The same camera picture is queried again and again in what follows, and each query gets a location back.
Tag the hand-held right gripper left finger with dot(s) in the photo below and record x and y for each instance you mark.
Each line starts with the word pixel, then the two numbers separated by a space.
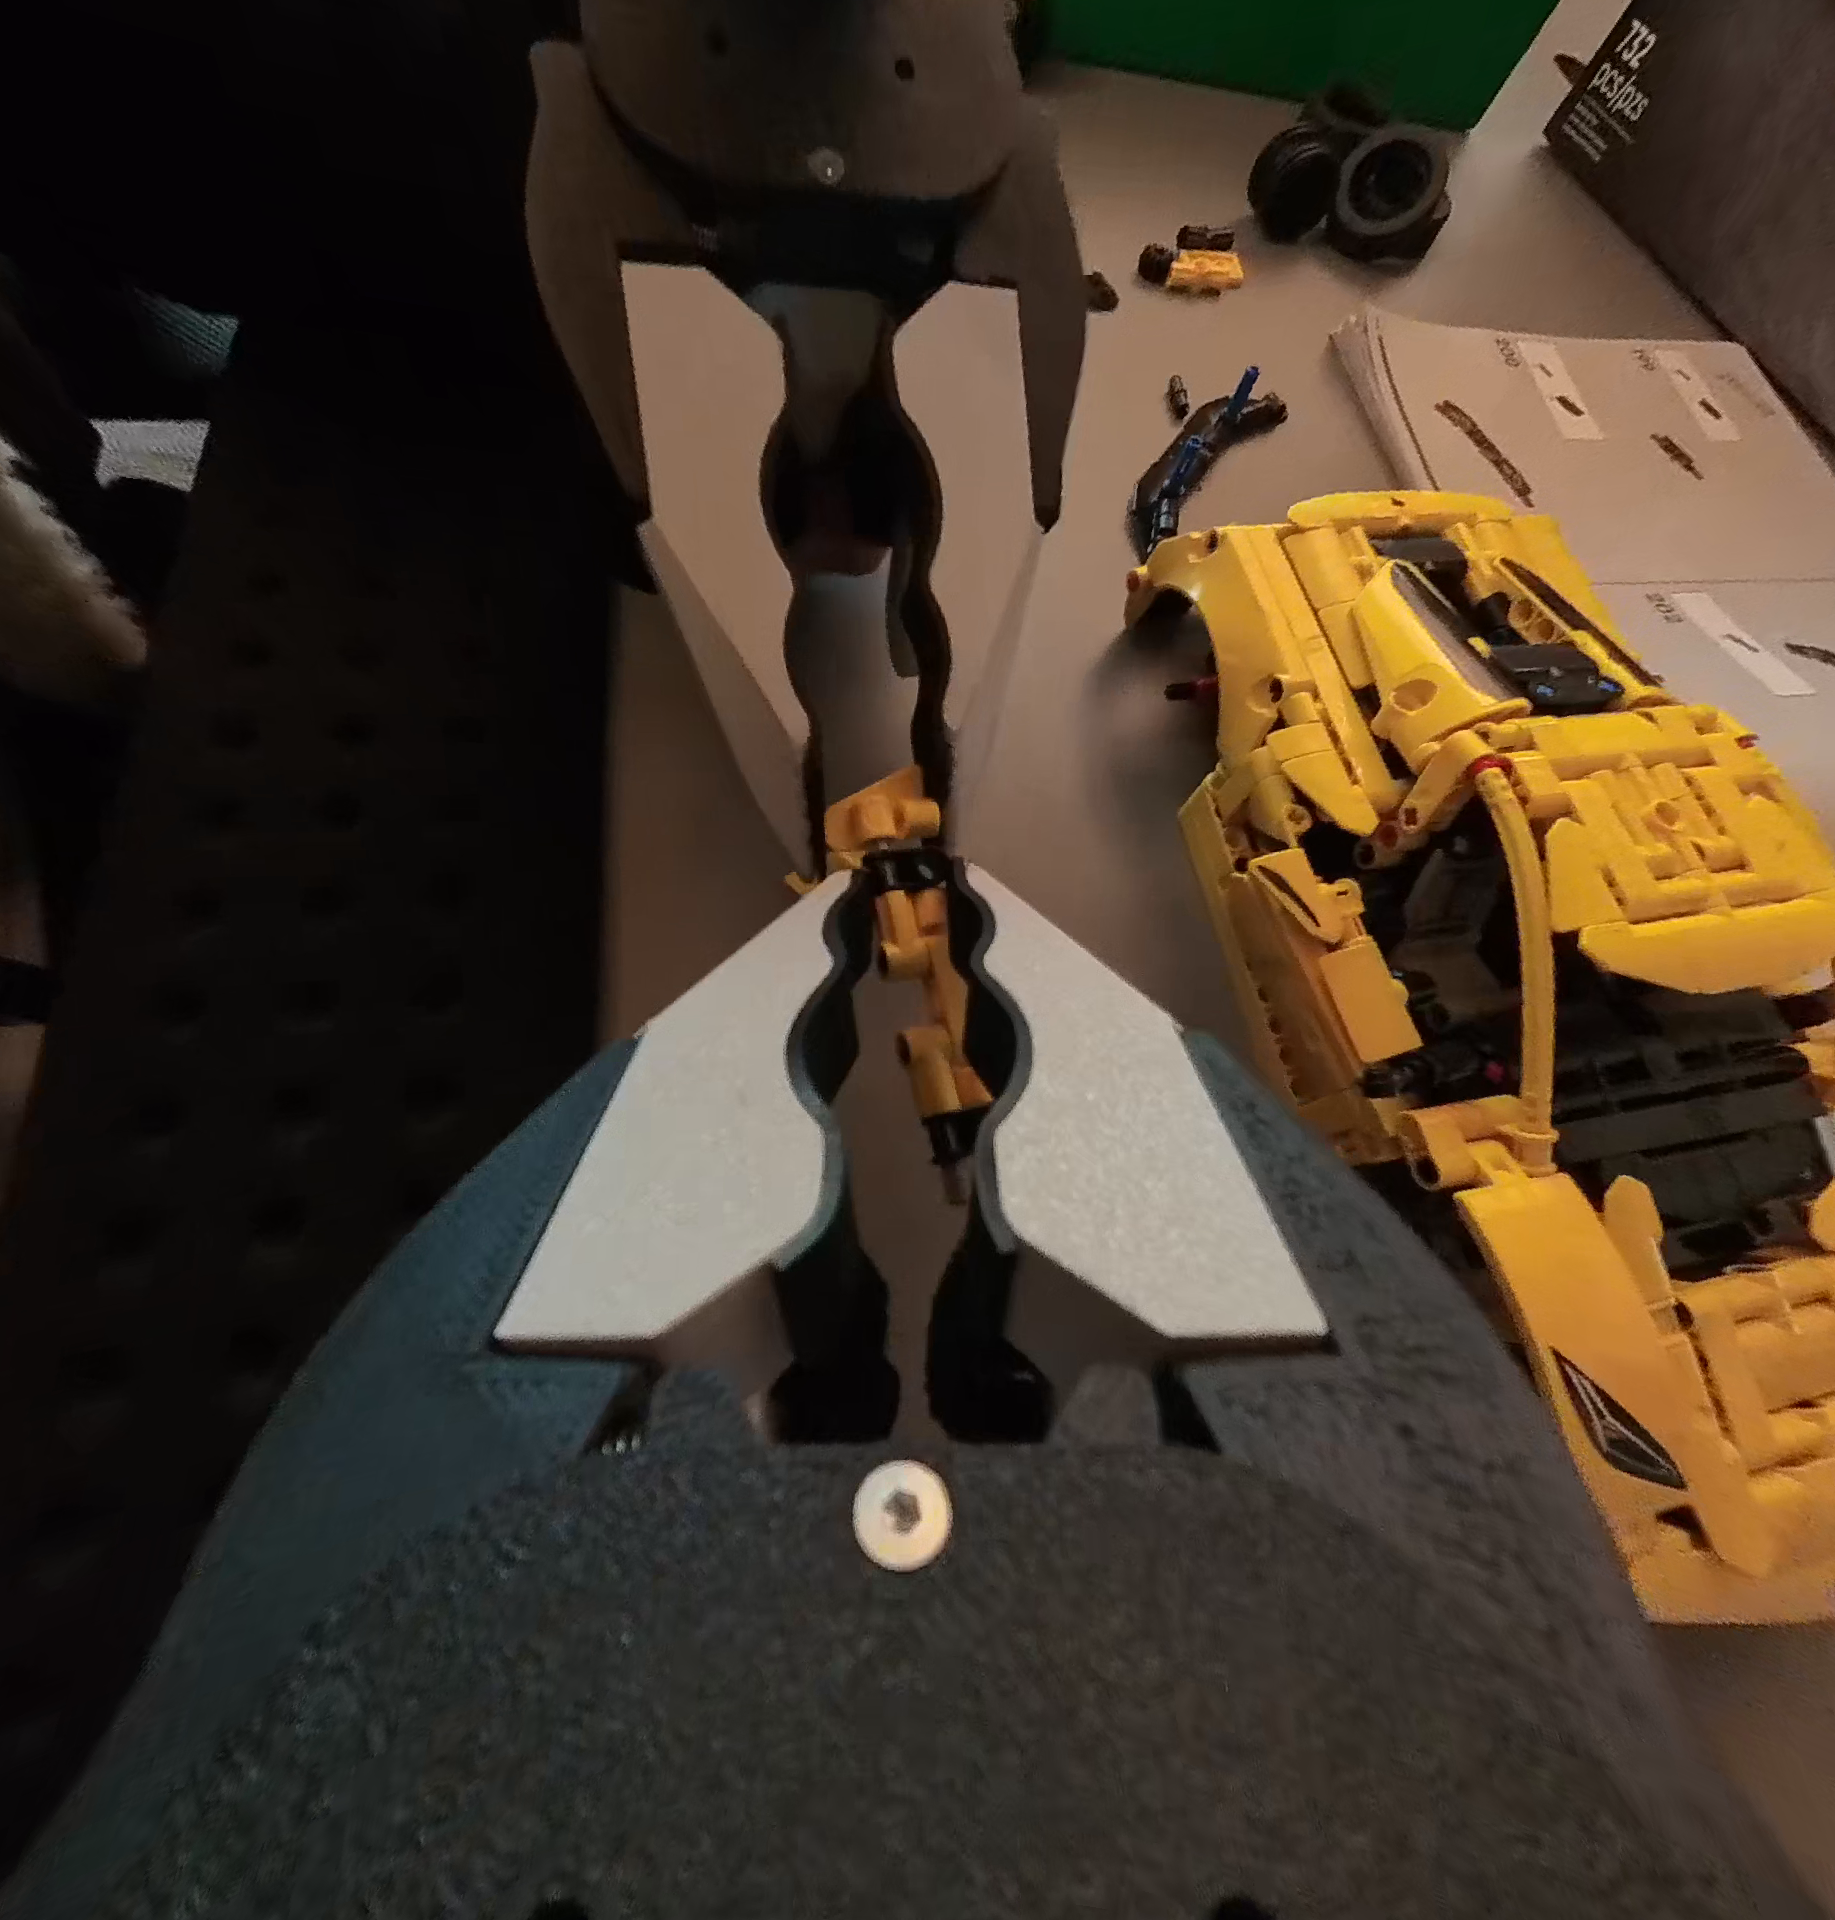
pixel 677 1170

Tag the black perforated panel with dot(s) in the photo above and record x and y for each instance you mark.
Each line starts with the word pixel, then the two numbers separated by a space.
pixel 333 900

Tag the grey desk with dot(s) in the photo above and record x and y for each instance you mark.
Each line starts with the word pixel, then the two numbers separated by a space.
pixel 1074 676

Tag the small yellow black brick piece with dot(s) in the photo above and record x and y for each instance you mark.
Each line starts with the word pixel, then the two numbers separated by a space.
pixel 1194 267

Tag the black rubber tire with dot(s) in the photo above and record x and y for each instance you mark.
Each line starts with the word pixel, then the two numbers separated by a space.
pixel 1292 181
pixel 1397 195
pixel 1345 107

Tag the yellow beam with black pin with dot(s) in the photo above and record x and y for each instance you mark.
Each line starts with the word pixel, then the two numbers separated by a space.
pixel 932 1050

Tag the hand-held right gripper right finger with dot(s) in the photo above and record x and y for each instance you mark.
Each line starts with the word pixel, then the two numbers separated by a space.
pixel 1142 1185

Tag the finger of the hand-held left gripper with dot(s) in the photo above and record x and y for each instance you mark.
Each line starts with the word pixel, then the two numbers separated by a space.
pixel 992 450
pixel 692 450

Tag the car printed cardboard box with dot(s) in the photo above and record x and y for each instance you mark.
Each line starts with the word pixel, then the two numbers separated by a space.
pixel 1756 181

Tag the curved black blue brick piece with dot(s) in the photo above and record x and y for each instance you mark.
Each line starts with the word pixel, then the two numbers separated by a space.
pixel 1188 466

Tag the person's fleece-lined jacket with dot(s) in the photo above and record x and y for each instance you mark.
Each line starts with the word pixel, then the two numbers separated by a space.
pixel 33 571

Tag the green plastic bin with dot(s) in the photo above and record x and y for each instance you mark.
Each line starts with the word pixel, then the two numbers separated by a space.
pixel 1278 51

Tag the open instruction booklet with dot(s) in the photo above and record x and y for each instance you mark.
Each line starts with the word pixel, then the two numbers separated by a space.
pixel 1606 466

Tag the yellow brick car model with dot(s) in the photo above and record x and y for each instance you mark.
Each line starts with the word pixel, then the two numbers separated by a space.
pixel 1606 841

